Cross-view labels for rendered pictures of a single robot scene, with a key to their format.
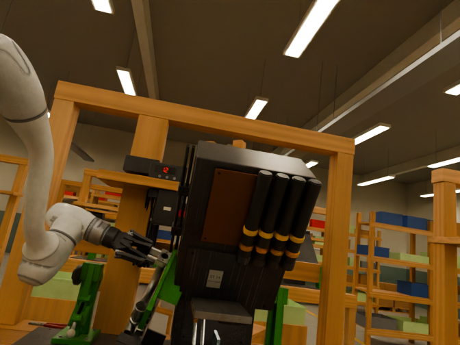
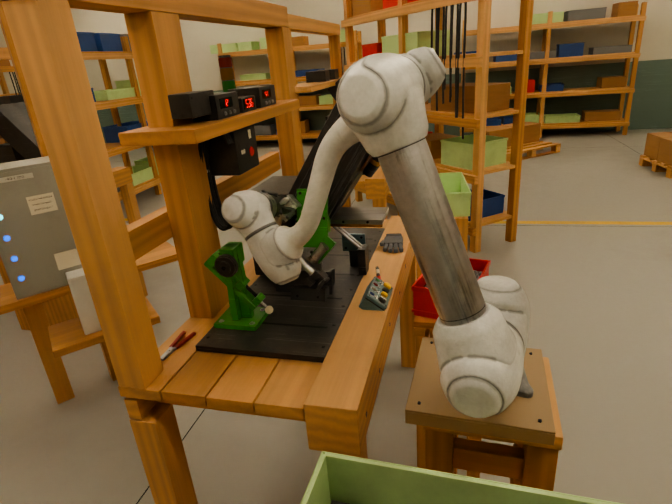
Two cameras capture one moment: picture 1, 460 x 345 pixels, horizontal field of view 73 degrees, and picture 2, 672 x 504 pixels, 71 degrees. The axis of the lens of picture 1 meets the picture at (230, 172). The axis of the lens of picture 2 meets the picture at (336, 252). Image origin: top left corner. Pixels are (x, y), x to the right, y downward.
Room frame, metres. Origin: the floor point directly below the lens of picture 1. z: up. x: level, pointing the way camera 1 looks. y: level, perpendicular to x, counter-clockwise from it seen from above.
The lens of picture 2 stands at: (0.40, 1.61, 1.69)
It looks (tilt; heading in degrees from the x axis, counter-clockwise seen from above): 22 degrees down; 294
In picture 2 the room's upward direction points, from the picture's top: 5 degrees counter-clockwise
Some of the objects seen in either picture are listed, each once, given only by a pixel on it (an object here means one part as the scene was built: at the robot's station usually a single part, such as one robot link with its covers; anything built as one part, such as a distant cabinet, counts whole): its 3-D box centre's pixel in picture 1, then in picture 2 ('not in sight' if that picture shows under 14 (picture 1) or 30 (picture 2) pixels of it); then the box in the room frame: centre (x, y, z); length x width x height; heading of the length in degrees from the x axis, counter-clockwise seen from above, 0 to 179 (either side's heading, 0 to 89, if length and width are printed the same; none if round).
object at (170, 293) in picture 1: (172, 279); (315, 215); (1.12, 0.14, 1.17); 0.13 x 0.12 x 0.20; 98
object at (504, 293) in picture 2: not in sight; (494, 320); (0.46, 0.53, 1.05); 0.18 x 0.16 x 0.22; 88
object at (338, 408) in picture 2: not in sight; (381, 293); (0.92, 0.04, 0.82); 1.50 x 0.14 x 0.15; 98
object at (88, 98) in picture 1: (213, 122); (200, 4); (1.49, 0.12, 1.89); 1.50 x 0.09 x 0.09; 98
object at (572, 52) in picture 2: not in sight; (539, 76); (0.44, -8.61, 1.12); 3.16 x 0.54 x 2.24; 8
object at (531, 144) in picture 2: not in sight; (515, 141); (0.72, -6.82, 0.22); 1.20 x 0.80 x 0.44; 48
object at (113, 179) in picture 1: (202, 194); (228, 117); (1.45, 0.11, 1.52); 0.90 x 0.25 x 0.04; 98
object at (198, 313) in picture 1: (215, 304); (336, 216); (1.11, -0.01, 1.11); 0.39 x 0.16 x 0.03; 8
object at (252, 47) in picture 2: not in sight; (288, 92); (5.42, -7.89, 1.12); 3.22 x 0.55 x 2.23; 8
